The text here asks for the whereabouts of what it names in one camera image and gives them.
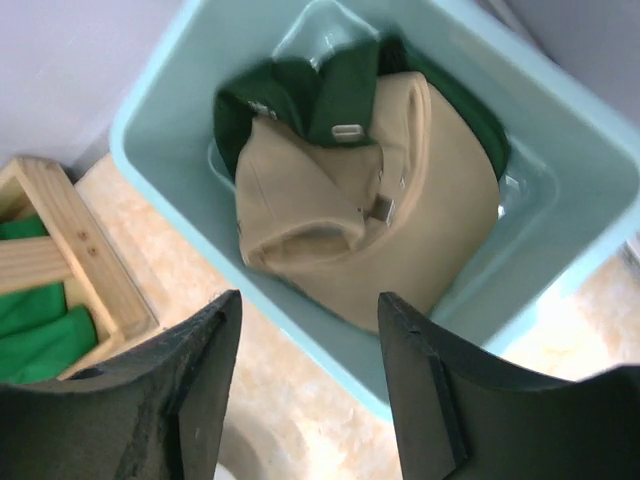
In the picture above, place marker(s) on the khaki cap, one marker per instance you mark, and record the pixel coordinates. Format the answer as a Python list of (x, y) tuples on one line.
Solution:
[(344, 225)]

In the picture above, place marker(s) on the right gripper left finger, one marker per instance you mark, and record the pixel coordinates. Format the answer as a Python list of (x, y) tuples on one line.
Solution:
[(155, 411)]

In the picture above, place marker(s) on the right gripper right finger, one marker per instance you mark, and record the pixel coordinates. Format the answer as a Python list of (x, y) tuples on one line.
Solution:
[(460, 412)]

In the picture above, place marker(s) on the wooden clothes rack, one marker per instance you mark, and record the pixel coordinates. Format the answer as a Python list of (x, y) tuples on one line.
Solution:
[(75, 253)]

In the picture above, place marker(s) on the black cap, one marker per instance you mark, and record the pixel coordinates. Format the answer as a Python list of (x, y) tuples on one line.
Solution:
[(312, 101)]

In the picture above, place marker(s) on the green tank top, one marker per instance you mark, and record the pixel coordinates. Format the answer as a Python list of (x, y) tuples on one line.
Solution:
[(41, 336)]

